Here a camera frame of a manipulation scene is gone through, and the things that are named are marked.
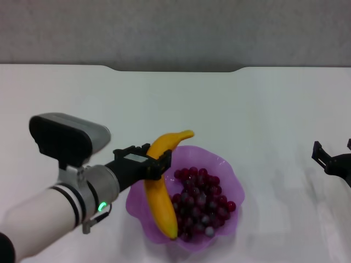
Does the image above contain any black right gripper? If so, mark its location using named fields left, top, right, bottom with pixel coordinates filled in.
left=310, top=138, right=351, bottom=188

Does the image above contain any purple wavy plastic bowl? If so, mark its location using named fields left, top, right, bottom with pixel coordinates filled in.
left=125, top=145, right=246, bottom=252

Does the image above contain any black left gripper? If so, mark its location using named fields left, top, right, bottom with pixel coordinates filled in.
left=105, top=142, right=173, bottom=193

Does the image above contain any left wrist cable with plug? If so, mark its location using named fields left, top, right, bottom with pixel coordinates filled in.
left=82, top=203, right=112, bottom=235

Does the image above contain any yellow banana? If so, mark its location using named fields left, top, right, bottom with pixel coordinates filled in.
left=143, top=129, right=195, bottom=241

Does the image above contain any dark red grape bunch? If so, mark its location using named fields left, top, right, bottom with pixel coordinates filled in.
left=171, top=167, right=237, bottom=243

